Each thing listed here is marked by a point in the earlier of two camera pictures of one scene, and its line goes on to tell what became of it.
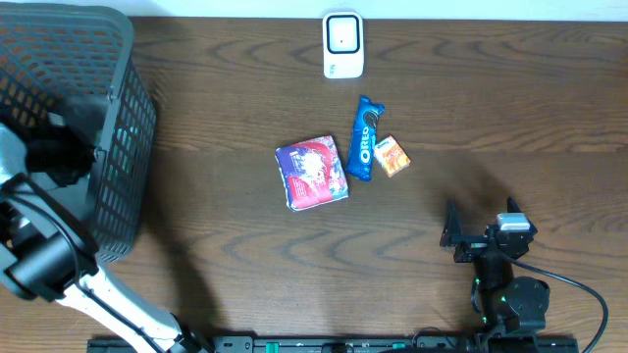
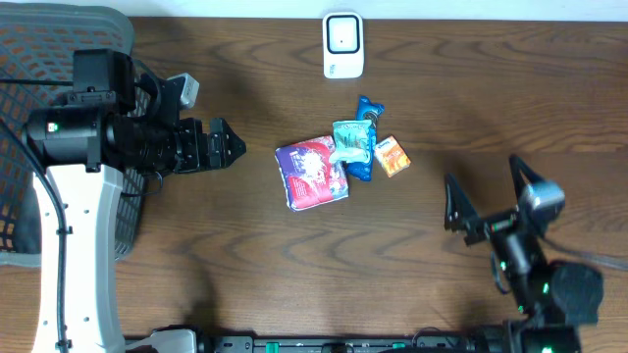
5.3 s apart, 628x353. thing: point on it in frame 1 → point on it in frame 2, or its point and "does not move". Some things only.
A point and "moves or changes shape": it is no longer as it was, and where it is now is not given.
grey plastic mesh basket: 51,52 does not move
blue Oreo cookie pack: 363,139 does not move
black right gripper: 472,246 → 468,211
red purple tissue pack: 312,173 does not move
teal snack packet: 123,148 moves or changes shape
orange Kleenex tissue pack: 392,156 does not move
